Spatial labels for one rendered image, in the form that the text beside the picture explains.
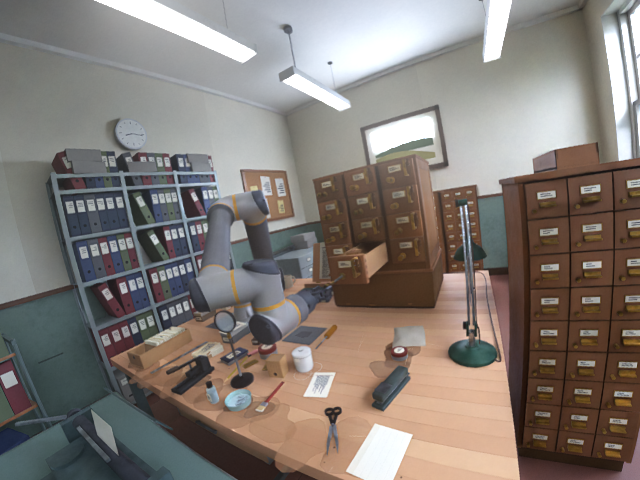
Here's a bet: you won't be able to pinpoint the large wooden catalogue cabinet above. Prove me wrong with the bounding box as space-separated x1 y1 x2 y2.
499 158 640 474

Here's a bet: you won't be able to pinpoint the white lined paper sheet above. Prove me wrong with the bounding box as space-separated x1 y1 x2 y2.
345 423 414 479

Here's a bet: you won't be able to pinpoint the dark lamp cable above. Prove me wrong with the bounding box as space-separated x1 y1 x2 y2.
474 269 503 351

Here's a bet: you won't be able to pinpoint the wooden catalogue cabinet body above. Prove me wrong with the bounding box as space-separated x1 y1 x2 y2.
312 153 446 309

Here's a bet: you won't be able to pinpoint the teal pin dish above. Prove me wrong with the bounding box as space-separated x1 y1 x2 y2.
223 388 255 413

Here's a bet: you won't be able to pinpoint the framed landscape picture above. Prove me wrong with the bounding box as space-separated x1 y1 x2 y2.
359 104 450 170

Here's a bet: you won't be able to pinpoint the grey metal rack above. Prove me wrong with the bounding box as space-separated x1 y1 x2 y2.
0 334 51 431

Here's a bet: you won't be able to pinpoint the small wooden box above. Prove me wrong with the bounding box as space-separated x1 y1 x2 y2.
264 353 289 379

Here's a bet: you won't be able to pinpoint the plain white card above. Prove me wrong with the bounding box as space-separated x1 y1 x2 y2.
89 409 120 456

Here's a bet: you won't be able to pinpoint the dark wooden card cabinet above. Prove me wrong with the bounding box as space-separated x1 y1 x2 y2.
432 184 481 274

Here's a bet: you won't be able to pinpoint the white index card stack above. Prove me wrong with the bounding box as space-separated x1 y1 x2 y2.
144 327 184 347

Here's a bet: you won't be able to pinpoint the black hole punch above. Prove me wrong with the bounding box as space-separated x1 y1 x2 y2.
166 355 216 396

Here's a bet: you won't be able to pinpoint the round white wall clock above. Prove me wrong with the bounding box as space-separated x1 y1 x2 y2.
114 117 147 150

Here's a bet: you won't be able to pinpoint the brown box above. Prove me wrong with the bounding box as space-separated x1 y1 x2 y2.
532 142 600 174

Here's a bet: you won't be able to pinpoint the cardboard card tray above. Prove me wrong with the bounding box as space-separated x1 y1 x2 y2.
127 327 194 371

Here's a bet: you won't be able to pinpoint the black handled scissors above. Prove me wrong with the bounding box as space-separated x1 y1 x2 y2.
323 405 343 456

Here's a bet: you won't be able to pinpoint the cork notice board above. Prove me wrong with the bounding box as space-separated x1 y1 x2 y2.
239 168 296 221

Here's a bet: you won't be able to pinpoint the window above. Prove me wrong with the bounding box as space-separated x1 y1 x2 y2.
602 0 640 161

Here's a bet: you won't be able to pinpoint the dark green stapler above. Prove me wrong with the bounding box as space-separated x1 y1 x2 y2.
371 364 412 411

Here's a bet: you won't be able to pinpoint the steel ruler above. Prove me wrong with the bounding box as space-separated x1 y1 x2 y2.
149 342 209 375

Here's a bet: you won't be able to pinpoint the dark grey desk machine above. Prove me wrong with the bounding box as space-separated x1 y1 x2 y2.
44 407 171 480

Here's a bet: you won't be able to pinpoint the red handled brush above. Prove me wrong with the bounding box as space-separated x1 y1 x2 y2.
254 381 285 414

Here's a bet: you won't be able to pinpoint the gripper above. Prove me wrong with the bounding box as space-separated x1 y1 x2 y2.
304 280 335 304

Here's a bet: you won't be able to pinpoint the grey felt square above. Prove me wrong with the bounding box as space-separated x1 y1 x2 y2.
282 325 324 344

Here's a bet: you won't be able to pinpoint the wooden handled screwdriver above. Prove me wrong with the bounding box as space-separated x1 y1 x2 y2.
313 323 339 350

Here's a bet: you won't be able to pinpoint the green desk lamp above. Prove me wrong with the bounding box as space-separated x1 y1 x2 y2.
447 198 497 369

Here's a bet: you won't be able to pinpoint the black stand magnifier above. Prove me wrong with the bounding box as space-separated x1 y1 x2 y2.
213 309 254 390

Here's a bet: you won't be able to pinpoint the long ceiling light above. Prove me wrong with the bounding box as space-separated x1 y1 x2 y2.
278 24 352 112
481 0 514 64
92 0 259 65

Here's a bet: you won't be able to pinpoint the printed paper sheet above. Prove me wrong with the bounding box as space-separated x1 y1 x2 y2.
303 370 337 400

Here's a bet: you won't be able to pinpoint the grey filing cabinet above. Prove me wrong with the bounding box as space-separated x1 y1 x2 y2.
273 248 317 279

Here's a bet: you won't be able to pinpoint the white twine spool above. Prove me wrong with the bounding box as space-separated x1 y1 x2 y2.
291 344 315 374

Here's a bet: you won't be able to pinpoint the grey metal shelf unit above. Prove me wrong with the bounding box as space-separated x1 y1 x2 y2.
47 169 221 396

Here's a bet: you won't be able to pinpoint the red folder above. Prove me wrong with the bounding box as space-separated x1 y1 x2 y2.
0 359 26 416

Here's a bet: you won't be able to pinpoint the grey green side table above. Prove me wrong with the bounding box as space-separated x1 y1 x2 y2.
0 392 226 480

